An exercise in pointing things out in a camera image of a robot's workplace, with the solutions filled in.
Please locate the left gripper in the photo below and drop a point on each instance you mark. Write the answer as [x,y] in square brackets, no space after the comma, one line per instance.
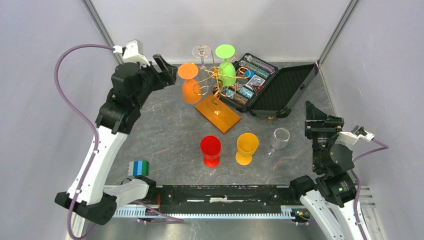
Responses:
[169,72]

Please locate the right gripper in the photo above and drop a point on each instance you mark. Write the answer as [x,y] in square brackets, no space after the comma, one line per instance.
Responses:
[314,118]

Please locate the clear wine glass front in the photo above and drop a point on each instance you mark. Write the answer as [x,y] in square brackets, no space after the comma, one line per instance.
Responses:
[279,140]

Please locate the clear wine glass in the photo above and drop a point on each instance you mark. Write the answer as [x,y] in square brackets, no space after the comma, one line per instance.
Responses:
[279,140]
[201,52]

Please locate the yellow wine glass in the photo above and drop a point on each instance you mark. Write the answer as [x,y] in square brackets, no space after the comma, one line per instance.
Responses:
[247,144]

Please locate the red wine glass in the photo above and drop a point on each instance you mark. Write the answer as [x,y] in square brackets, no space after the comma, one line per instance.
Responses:
[211,147]

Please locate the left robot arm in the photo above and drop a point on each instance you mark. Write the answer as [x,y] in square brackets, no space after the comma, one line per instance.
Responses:
[132,83]

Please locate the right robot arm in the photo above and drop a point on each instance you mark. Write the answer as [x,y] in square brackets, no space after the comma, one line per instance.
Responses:
[333,197]

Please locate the orange wine glass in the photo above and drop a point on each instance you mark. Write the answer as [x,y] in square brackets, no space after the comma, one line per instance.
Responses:
[190,90]

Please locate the clear wine glass back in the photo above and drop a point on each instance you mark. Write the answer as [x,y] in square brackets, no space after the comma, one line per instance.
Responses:
[201,52]

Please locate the green wine glass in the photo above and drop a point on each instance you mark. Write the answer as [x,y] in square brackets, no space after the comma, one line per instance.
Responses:
[226,70]

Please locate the black poker chip case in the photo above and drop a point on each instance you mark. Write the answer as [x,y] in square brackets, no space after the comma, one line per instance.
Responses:
[268,91]

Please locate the blue green block stack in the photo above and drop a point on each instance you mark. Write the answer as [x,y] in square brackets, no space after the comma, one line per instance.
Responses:
[138,168]

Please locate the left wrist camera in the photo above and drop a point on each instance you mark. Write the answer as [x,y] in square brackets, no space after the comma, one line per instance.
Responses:
[132,53]

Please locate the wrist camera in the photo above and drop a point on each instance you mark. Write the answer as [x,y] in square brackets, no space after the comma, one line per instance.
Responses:
[353,136]
[132,53]

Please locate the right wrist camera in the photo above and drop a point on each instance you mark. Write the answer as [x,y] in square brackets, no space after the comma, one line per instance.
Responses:
[353,136]

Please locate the gold wire glass rack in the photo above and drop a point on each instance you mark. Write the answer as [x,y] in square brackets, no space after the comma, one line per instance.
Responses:
[211,107]

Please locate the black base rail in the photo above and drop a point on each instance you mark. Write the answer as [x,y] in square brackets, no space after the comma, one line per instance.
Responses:
[219,202]

